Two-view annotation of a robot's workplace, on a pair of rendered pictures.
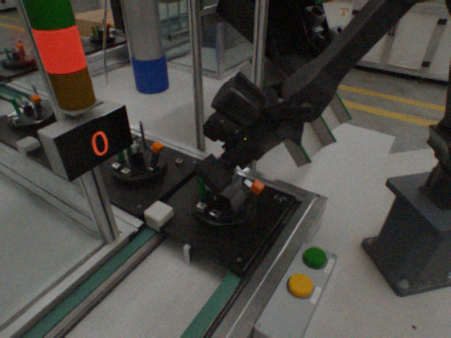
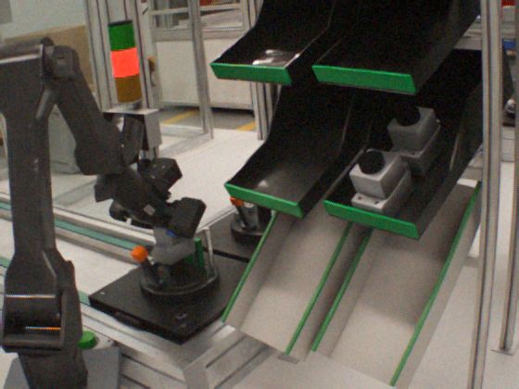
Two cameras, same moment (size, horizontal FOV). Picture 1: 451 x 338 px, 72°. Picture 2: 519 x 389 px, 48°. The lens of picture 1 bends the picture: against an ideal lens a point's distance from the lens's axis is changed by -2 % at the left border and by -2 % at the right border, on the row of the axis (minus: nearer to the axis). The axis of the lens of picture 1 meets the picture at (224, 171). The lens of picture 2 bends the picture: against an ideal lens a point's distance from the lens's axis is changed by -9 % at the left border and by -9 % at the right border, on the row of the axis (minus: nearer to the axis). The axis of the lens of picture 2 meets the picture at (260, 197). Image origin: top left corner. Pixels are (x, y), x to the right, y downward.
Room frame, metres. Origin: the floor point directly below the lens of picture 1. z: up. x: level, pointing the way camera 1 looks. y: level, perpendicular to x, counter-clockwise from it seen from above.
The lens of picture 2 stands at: (0.74, -0.94, 1.48)
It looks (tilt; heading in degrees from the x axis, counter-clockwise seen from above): 21 degrees down; 95
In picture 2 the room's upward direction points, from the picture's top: 6 degrees counter-clockwise
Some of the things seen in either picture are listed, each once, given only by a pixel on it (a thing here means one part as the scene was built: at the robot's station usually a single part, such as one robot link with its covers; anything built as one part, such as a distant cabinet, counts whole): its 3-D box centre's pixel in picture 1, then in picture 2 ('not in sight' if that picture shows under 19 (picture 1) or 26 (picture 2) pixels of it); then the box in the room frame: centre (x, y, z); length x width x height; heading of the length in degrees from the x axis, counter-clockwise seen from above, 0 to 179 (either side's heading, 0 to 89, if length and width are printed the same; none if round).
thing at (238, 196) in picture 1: (223, 204); (179, 279); (0.50, 0.00, 0.98); 0.14 x 0.14 x 0.02
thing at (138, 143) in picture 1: (136, 154); (264, 208); (0.64, 0.22, 1.01); 0.24 x 0.24 x 0.13; 57
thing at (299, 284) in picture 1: (300, 286); not in sight; (0.31, -0.13, 0.96); 0.04 x 0.04 x 0.02
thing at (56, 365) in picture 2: (449, 183); (53, 365); (0.43, -0.41, 1.09); 0.07 x 0.07 x 0.06; 12
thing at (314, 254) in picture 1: (314, 258); (84, 342); (0.37, -0.17, 0.96); 0.04 x 0.04 x 0.02
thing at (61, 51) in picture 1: (60, 47); (124, 62); (0.40, 0.20, 1.33); 0.05 x 0.05 x 0.05
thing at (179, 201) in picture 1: (223, 210); (181, 288); (0.50, 0.00, 0.96); 0.24 x 0.24 x 0.02; 57
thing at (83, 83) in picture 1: (72, 85); (128, 87); (0.40, 0.20, 1.28); 0.05 x 0.05 x 0.05
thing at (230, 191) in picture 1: (218, 173); (175, 234); (0.50, 0.01, 1.06); 0.08 x 0.04 x 0.07; 57
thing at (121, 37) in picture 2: (47, 3); (121, 36); (0.40, 0.20, 1.38); 0.05 x 0.05 x 0.05
